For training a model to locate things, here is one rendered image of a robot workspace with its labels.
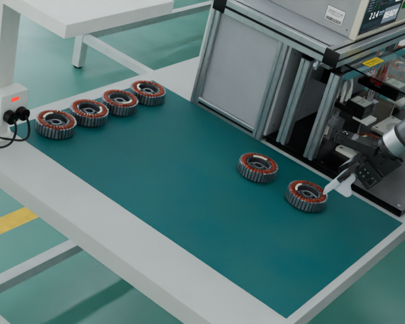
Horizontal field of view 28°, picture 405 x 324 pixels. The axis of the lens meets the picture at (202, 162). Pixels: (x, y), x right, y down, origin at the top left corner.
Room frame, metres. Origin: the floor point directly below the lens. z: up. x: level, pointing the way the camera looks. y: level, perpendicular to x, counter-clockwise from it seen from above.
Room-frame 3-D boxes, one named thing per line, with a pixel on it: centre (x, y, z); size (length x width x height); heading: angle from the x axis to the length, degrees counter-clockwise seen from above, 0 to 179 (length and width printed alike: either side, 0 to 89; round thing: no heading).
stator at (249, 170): (1.98, -0.16, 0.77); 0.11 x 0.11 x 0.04
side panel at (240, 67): (2.26, -0.04, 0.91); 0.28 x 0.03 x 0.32; 59
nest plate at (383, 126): (2.44, -0.61, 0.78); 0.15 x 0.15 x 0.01; 59
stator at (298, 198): (1.90, -0.30, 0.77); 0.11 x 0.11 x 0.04
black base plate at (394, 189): (2.34, -0.54, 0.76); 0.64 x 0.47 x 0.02; 149
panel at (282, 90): (2.46, -0.33, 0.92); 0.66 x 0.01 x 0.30; 149
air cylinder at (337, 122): (2.30, -0.36, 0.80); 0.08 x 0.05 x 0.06; 149
